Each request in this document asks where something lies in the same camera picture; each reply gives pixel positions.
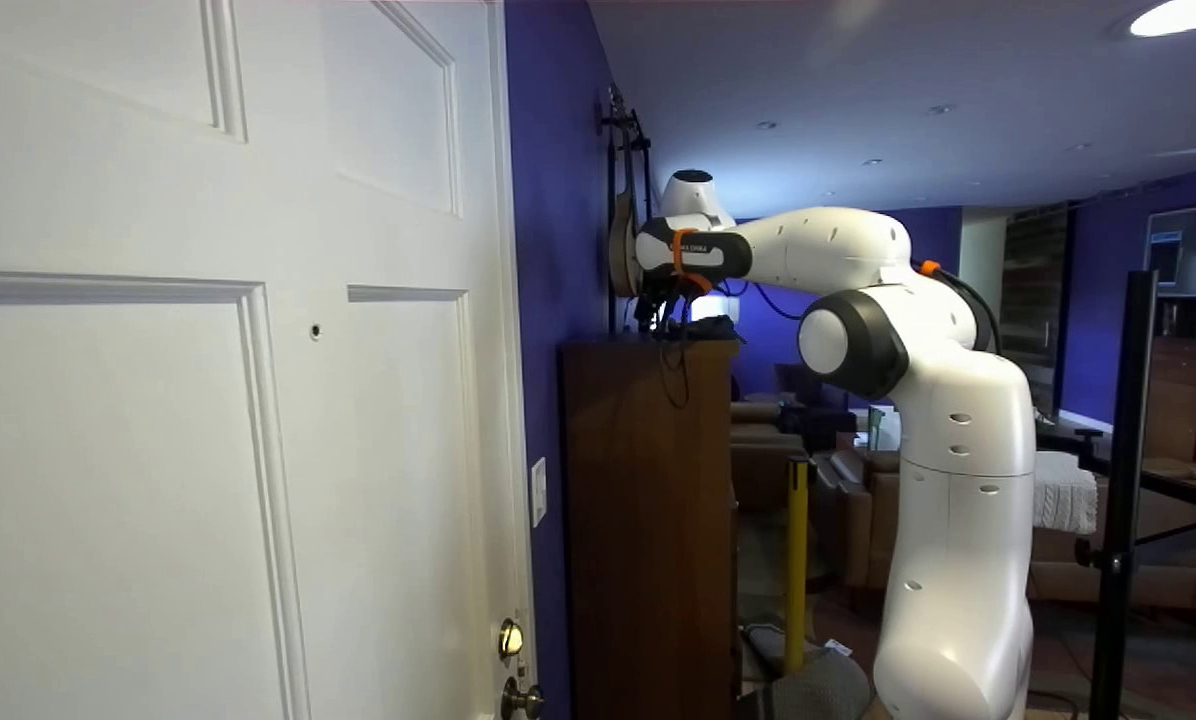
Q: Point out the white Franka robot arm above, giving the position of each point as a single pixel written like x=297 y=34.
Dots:
x=957 y=533

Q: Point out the grey stand base plate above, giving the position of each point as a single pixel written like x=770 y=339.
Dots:
x=816 y=681

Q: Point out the round ceiling light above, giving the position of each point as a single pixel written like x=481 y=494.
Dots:
x=1183 y=17

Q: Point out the white light switch plate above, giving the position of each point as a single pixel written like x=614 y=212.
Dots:
x=538 y=488

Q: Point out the black camera on stand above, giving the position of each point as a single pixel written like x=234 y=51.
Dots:
x=816 y=427

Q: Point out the brown wooden cabinet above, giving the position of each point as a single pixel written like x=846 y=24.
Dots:
x=648 y=533

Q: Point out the white panelled door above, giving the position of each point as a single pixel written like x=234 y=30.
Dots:
x=156 y=465

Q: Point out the white cloth covered table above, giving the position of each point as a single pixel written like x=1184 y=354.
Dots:
x=1066 y=494

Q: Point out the glass fronted wall cabinet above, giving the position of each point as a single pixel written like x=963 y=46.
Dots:
x=1190 y=250

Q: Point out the black metal stand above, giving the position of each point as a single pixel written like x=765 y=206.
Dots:
x=1129 y=400

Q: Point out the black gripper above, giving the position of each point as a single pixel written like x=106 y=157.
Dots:
x=667 y=309

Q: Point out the white glowing screen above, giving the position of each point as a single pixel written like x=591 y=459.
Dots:
x=714 y=309

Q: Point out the dark tall bookshelf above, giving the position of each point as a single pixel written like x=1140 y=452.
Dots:
x=1039 y=307

